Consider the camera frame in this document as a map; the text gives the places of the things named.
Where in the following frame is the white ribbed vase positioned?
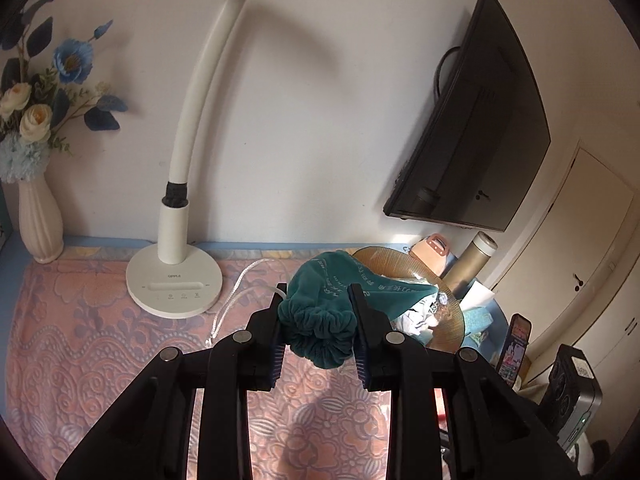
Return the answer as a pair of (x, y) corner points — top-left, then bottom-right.
(18, 177), (65, 264)

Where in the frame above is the gold thermos bottle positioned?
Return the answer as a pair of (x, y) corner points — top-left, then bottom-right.
(440, 231), (499, 292)

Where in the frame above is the blue tissue pack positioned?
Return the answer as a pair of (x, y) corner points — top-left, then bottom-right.
(462, 307), (494, 346)

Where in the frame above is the black monitor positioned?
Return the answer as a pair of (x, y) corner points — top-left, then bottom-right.
(383, 0), (552, 233)

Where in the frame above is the teal drawstring pouch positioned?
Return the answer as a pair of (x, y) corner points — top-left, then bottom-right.
(277, 250), (442, 371)

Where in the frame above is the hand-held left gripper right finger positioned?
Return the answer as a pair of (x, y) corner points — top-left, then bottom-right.
(347, 282), (583, 480)

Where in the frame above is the black monitor cable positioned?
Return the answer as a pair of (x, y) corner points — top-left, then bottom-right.
(432, 46), (464, 99)

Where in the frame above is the white desk lamp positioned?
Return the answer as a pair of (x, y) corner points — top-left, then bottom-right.
(125, 0), (362, 318)

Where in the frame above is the artificial flower bouquet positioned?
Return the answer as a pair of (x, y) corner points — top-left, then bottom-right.
(0, 0), (129, 184)

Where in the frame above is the amber ribbed glass bowl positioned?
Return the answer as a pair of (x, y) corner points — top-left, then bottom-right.
(352, 246), (468, 356)

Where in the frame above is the white paper sheet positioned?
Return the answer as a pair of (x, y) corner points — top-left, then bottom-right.
(459, 280), (497, 312)

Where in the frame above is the white cord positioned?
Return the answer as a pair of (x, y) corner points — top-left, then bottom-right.
(205, 257), (292, 349)

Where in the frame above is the pink plastic case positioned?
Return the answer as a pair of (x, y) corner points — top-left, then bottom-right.
(411, 233), (454, 276)

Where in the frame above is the white wardrobe door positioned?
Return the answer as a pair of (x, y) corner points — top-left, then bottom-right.
(492, 146), (640, 361)

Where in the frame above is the pink patterned tablecloth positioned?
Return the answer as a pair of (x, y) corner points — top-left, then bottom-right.
(0, 247), (401, 480)

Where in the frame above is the smartphone with lit screen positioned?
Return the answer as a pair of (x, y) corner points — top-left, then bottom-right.
(498, 313), (534, 384)

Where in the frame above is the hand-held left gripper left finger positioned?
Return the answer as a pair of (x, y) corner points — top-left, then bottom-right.
(55, 292), (287, 480)

